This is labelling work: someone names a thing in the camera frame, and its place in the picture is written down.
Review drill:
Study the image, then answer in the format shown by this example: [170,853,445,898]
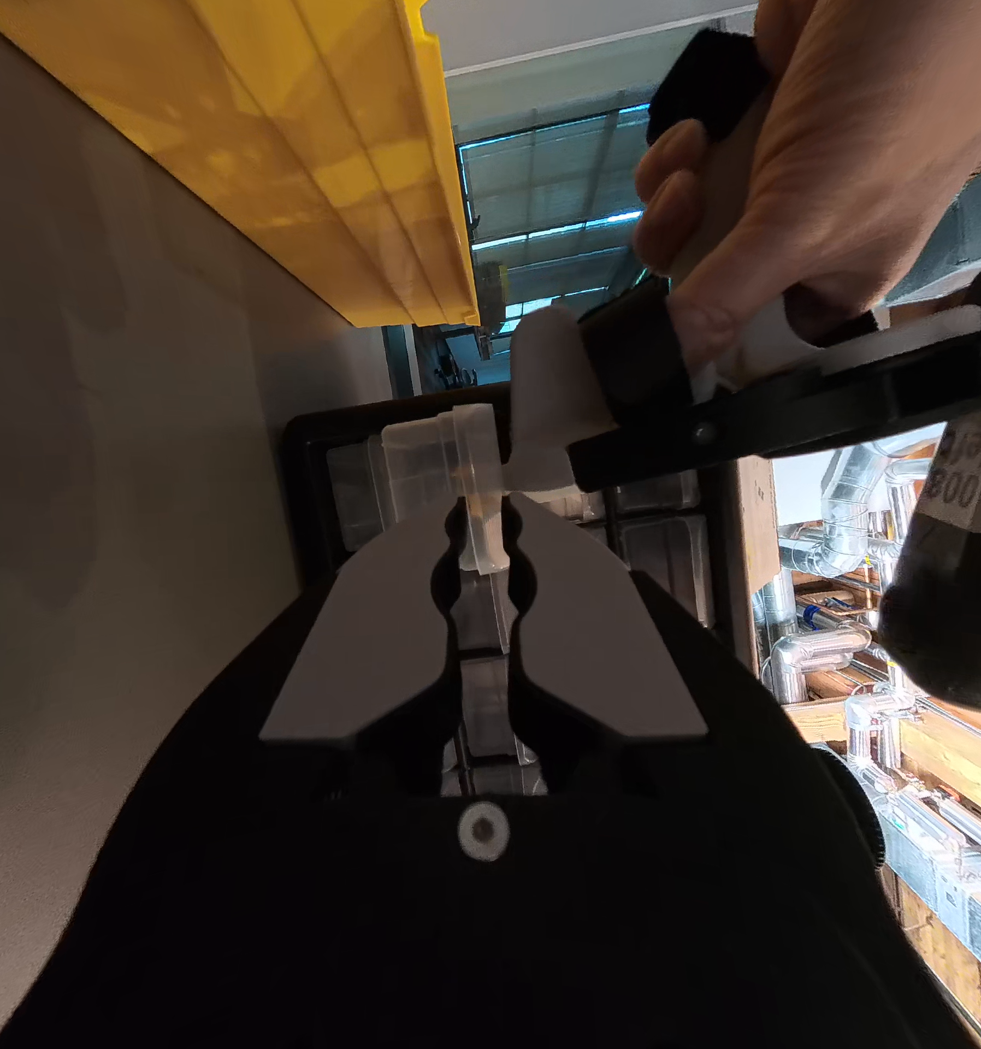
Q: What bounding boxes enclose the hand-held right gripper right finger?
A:
[504,492,713,752]

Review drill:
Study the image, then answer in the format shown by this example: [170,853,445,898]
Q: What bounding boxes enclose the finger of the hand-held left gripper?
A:
[499,446,587,496]
[511,304,614,447]

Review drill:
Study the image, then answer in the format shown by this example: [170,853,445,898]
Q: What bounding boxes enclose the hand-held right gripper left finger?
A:
[258,497,467,755]

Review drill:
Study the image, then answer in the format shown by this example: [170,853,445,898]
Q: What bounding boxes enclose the clear plastic drawer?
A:
[376,405,533,796]

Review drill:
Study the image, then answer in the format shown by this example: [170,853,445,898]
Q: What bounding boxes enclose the black drawer cabinet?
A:
[283,386,737,632]

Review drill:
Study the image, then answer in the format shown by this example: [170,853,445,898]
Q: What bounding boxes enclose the yellow plastic bin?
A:
[0,1,483,329]

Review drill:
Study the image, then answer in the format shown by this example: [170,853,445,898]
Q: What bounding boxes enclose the person's left hand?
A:
[630,1,981,370]

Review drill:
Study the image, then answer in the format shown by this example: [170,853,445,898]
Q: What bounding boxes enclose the silver pipe bundle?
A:
[761,435,950,706]

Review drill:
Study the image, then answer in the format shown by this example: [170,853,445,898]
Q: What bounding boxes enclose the glass partition wall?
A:
[458,102,655,329]

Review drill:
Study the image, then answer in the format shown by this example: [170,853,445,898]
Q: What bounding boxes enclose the metal air duct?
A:
[860,771,981,985]

